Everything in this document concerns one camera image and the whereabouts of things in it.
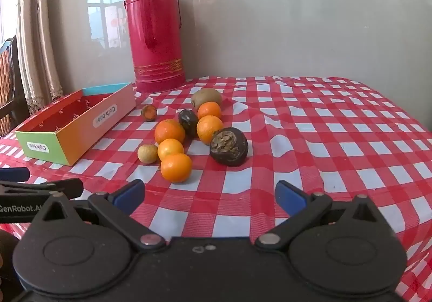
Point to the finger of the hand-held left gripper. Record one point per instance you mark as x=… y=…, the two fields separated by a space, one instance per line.
x=33 y=189
x=13 y=174

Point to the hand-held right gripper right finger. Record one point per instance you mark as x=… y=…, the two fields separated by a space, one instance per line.
x=290 y=197

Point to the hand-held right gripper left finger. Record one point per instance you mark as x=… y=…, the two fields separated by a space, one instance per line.
x=130 y=194

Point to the small yellow round fruit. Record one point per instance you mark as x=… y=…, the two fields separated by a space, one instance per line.
x=147 y=153

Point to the orange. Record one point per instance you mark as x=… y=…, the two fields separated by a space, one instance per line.
x=168 y=130
x=176 y=168
x=207 y=130
x=170 y=149
x=210 y=110

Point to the colourful cardboard box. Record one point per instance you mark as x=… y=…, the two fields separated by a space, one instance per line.
x=84 y=133

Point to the large dark shrivelled fruit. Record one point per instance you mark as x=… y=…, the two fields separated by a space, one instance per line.
x=229 y=148

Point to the small brown orange fruit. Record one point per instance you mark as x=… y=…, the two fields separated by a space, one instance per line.
x=149 y=113

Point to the dark passion fruit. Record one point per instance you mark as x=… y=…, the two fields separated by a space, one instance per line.
x=187 y=119

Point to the brown kiwi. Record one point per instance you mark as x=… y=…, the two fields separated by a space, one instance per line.
x=206 y=96

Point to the red white checkered tablecloth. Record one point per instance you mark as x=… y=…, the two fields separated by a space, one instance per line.
x=303 y=153

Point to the dark wooden armchair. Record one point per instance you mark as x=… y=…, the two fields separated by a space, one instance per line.
x=18 y=96

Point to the woven brown seat mat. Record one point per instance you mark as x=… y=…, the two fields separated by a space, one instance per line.
x=5 y=79

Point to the beige curtain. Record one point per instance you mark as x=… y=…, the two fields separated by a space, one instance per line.
x=37 y=52

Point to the red thermos flask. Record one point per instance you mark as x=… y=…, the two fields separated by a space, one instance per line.
x=155 y=35

